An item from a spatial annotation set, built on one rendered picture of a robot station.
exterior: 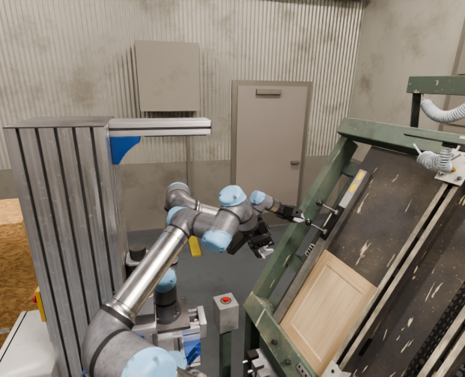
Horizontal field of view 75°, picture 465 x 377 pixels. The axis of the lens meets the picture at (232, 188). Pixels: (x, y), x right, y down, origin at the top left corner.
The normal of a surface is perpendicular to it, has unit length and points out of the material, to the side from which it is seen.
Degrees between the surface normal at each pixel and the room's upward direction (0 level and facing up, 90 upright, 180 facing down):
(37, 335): 0
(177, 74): 90
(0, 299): 90
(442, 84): 90
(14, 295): 90
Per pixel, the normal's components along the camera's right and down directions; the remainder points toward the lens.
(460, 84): -0.92, 0.11
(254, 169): 0.24, 0.33
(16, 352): 0.02, -0.94
